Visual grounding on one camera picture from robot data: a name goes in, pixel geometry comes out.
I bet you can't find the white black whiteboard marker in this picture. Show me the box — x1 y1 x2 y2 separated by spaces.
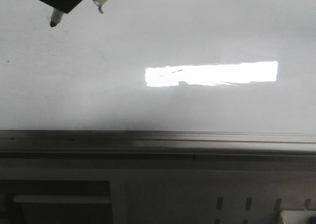
49 0 119 28

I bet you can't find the white box corner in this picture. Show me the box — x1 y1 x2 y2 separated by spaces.
277 210 316 224

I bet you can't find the white whiteboard with aluminium frame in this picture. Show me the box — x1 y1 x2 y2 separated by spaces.
0 0 316 156

